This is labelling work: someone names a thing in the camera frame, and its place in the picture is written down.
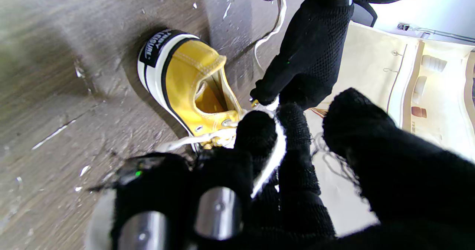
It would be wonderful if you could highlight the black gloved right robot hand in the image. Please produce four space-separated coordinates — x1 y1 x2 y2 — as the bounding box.
89 88 475 250

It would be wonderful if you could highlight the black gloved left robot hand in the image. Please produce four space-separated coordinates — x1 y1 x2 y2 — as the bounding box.
250 0 355 110

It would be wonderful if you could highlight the yellow canvas sneaker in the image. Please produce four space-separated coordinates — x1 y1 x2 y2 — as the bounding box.
137 29 246 151

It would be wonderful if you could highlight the printed kitchen backdrop cloth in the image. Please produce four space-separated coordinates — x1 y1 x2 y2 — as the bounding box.
308 0 475 237

